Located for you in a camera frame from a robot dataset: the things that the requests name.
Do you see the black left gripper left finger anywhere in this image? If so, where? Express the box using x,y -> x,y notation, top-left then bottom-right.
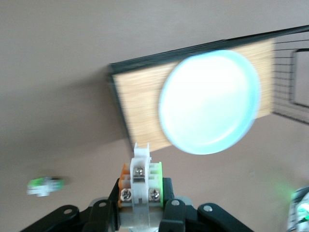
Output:
21,177 -> 122,232

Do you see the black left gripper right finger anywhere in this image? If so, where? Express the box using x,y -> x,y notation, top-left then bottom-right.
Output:
159,177 -> 254,232

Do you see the red cap push button switch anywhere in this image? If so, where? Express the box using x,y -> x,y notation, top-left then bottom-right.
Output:
118,142 -> 164,232

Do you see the light blue round plate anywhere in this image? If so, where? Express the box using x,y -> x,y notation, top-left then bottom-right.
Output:
158,49 -> 263,156

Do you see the green cap push button switch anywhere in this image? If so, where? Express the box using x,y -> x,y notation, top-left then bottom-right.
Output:
26,176 -> 65,198

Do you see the black wire basket wooden shelf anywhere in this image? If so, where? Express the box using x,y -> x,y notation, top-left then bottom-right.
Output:
109,24 -> 309,152

